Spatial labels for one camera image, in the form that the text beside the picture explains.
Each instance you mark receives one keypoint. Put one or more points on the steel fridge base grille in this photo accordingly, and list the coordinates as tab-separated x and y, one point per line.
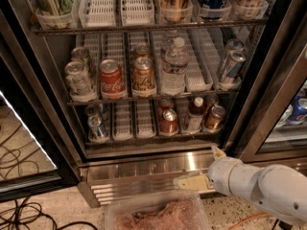
108	181

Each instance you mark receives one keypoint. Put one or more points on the slim silver blue can front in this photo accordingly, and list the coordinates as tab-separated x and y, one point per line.
233	64

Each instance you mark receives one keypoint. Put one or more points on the clear water bottle front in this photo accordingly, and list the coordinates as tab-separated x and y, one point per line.
174	68

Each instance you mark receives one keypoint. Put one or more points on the silver can rear left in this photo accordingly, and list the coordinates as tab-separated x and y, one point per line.
83	54

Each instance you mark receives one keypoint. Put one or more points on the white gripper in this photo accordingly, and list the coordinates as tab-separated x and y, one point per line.
221	176

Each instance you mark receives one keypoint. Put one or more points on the slim silver blue can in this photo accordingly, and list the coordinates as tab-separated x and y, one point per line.
232	44
233	64

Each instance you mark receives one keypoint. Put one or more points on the clear plastic bin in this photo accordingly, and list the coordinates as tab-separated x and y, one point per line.
172	210

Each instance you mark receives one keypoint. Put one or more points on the silver can front left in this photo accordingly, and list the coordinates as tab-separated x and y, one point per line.
81	88

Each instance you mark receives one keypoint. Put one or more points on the orange soda can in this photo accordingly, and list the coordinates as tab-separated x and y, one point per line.
142	51
143	81

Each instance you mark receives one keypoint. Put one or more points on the orange soda can rear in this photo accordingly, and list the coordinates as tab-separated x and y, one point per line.
142	51

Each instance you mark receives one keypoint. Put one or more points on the open glass fridge door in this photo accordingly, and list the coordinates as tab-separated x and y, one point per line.
33	155

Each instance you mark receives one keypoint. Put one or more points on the orange soda can front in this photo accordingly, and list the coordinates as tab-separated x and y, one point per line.
143	81

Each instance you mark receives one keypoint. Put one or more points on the bronze can bottom front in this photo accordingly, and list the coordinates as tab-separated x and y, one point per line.
215	118

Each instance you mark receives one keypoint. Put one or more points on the red can bottom rear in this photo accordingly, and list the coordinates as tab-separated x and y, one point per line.
164	104

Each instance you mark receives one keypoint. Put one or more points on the bronze can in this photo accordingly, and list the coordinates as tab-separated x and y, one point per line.
210	101
215	118

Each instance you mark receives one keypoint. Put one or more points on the brown bottle with white cap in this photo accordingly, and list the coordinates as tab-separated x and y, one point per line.
194	114

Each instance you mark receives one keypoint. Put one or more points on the clear water bottle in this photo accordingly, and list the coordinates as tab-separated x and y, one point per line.
167	40
174	68

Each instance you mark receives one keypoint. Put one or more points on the blue can bottom front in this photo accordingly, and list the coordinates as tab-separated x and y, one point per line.
97	128

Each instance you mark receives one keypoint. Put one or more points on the red Coca-Cola can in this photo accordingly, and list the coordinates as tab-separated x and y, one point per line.
112	83

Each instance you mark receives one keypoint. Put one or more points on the clear water bottle rear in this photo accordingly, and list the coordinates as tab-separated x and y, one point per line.
167	40

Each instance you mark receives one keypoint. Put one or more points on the blue can bottom rear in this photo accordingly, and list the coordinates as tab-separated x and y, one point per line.
99	108

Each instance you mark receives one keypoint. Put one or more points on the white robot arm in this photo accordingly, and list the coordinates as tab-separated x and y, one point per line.
278	190

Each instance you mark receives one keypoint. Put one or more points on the bronze can bottom rear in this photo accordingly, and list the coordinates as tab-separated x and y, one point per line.
210	101

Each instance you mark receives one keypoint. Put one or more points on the red can bottom front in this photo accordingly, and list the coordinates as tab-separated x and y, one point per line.
168	123

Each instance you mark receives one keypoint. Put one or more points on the slim silver blue can rear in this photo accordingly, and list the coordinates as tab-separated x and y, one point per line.
232	44

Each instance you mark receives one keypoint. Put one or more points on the blue Pepsi can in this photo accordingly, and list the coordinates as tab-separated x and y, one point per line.
299	112

